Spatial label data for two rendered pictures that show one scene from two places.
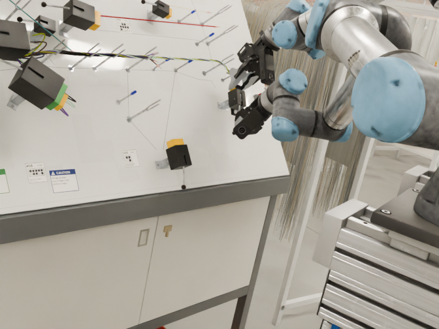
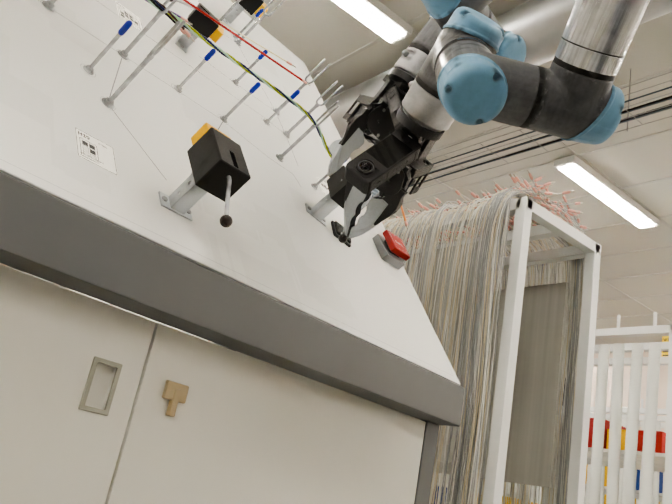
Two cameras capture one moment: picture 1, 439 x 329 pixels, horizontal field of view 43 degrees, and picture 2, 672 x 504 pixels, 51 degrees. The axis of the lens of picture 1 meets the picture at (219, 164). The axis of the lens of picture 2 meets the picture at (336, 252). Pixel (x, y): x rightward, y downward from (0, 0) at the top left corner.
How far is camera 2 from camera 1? 108 cm
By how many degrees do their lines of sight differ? 35
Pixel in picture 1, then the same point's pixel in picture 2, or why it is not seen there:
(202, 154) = (275, 249)
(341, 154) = (531, 466)
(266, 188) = (418, 387)
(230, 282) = not seen: outside the picture
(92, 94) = (28, 23)
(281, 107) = (459, 48)
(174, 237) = (193, 435)
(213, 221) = (298, 437)
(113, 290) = not seen: outside the picture
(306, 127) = (523, 80)
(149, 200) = (130, 242)
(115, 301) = not seen: outside the picture
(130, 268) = (43, 478)
